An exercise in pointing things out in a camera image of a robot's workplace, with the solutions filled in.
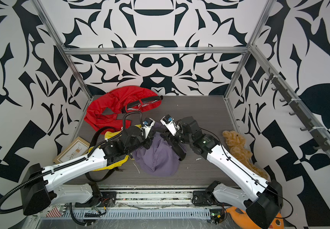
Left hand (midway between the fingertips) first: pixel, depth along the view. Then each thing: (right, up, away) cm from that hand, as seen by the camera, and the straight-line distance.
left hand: (151, 128), depth 76 cm
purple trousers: (+5, -16, 0) cm, 17 cm away
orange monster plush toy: (+41, -40, -9) cm, 58 cm away
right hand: (+7, 0, -2) cm, 7 cm away
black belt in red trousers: (-21, +10, +25) cm, 35 cm away
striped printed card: (-44, -39, -7) cm, 59 cm away
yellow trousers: (-26, -5, +7) cm, 27 cm away
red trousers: (-19, +18, +27) cm, 37 cm away
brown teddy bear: (+49, -9, +9) cm, 50 cm away
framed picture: (-48, -14, +16) cm, 52 cm away
